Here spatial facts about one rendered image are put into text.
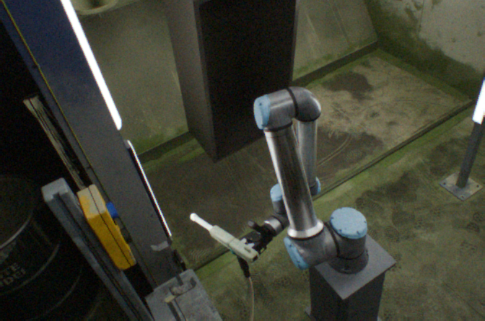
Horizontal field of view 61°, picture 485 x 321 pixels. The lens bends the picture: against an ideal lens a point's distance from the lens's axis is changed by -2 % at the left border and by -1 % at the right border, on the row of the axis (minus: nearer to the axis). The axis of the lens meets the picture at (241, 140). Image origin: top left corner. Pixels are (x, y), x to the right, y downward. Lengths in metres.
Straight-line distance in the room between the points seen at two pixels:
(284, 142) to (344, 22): 2.77
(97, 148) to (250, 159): 1.81
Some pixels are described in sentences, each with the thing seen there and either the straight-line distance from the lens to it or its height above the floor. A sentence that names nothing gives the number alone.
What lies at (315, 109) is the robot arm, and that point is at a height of 1.34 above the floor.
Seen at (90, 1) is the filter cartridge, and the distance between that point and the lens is 3.07.
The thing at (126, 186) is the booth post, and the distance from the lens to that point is 1.83.
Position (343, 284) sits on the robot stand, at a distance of 1.94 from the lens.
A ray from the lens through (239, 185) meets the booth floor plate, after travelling 3.12.
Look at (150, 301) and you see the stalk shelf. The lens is 1.85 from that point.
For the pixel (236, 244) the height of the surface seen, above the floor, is 0.78.
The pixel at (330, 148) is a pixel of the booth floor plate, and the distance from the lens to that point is 3.32.
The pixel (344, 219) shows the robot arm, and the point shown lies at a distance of 1.79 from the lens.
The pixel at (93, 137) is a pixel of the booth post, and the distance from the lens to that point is 1.64.
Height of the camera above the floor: 2.34
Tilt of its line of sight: 42 degrees down
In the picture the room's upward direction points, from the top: 11 degrees counter-clockwise
